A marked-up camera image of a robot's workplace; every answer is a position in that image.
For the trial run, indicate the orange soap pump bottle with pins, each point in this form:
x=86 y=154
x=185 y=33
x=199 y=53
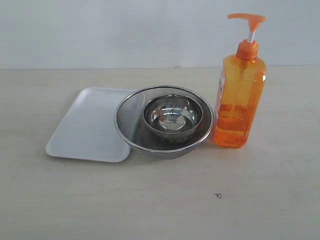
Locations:
x=240 y=87

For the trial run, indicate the large steel mesh colander bowl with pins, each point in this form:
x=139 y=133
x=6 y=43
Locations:
x=130 y=125

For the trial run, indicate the small stainless steel bowl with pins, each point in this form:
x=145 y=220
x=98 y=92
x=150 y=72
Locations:
x=173 y=118

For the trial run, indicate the white rectangular plastic tray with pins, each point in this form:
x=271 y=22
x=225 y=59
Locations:
x=87 y=131

